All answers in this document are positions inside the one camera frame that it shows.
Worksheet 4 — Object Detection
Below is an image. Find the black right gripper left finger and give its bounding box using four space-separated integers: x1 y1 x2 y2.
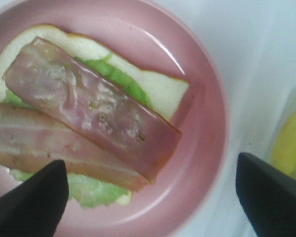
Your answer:
0 160 69 237

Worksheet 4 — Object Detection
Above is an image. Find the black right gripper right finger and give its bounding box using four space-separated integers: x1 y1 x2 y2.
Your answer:
235 153 296 237

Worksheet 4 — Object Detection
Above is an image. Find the green lettuce leaf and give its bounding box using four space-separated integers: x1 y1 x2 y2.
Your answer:
2 53 151 210

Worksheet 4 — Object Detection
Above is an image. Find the bacon strip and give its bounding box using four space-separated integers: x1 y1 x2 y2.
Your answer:
0 103 149 191
3 37 182 182

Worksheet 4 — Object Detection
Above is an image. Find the bread slice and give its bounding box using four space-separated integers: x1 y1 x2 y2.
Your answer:
0 23 190 206

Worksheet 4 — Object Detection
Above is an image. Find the yellow cheese slice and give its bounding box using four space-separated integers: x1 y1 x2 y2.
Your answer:
271 111 296 180

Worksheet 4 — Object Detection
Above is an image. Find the clear right plastic container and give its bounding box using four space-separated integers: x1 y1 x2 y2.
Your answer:
267 88 296 164

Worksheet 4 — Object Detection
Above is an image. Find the pink round plate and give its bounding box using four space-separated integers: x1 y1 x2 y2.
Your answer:
0 0 228 237

